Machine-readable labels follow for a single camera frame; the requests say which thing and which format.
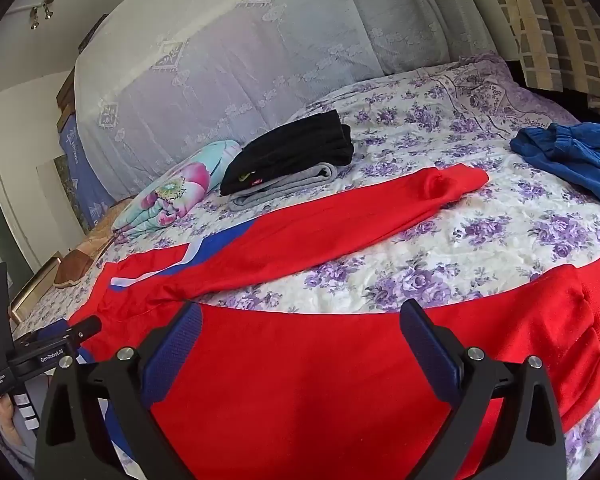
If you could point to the grey folded pants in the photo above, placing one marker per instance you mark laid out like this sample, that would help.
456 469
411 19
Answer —
280 192

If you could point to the brown boxes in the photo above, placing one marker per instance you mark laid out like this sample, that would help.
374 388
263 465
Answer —
66 100

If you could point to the black folded pants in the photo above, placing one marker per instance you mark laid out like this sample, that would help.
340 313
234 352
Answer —
290 150

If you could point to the white lace cover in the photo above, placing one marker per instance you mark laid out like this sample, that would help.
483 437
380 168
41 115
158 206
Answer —
255 60

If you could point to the blue patterned cloth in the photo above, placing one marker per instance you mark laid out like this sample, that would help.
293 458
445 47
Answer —
82 170

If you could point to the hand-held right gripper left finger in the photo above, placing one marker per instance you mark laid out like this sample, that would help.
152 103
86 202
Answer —
175 355

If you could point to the ceiling spot lamp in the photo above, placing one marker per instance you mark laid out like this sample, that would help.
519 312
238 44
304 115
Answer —
41 12

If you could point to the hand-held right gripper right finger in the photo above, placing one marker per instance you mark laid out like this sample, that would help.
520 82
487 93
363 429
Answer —
432 355

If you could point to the blue garment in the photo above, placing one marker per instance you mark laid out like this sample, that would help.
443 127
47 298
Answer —
570 160

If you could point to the purple floral bedsheet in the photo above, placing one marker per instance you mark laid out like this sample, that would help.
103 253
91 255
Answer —
505 240

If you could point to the checked curtain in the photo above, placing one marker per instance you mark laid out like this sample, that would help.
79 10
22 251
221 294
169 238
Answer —
555 25

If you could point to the brown pillow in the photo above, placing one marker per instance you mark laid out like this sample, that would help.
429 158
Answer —
75 265

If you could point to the orange blanket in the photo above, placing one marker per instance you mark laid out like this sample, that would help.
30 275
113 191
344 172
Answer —
112 222

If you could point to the person's left hand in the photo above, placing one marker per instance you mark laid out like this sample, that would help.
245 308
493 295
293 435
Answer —
11 425

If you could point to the wooden bed frame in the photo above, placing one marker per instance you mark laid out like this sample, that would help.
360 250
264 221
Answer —
32 282

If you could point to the floral pastel pillow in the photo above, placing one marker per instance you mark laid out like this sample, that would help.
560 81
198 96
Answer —
180 190

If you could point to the window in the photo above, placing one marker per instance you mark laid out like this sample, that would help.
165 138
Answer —
2 230

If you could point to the red sweater with stripes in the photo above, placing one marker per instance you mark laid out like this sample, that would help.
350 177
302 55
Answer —
305 385

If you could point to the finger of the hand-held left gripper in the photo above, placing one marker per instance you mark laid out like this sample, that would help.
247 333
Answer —
82 327

